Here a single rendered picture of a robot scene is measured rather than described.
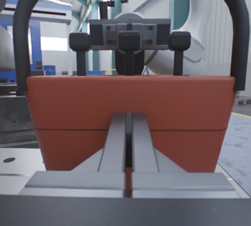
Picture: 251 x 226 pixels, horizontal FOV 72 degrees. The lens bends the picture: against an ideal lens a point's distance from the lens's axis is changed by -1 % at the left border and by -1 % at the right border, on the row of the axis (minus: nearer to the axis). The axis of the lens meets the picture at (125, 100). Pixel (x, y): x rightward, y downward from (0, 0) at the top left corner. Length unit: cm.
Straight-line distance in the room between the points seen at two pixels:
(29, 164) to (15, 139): 112
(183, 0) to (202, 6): 948
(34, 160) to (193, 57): 41
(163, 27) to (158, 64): 18
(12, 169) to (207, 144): 25
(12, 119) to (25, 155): 97
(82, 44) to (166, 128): 12
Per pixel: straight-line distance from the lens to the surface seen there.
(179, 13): 971
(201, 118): 17
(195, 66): 50
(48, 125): 17
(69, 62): 565
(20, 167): 30
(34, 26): 568
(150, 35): 27
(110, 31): 27
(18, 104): 127
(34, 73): 136
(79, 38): 21
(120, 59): 37
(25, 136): 140
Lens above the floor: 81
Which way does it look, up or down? 9 degrees down
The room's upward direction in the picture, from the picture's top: straight up
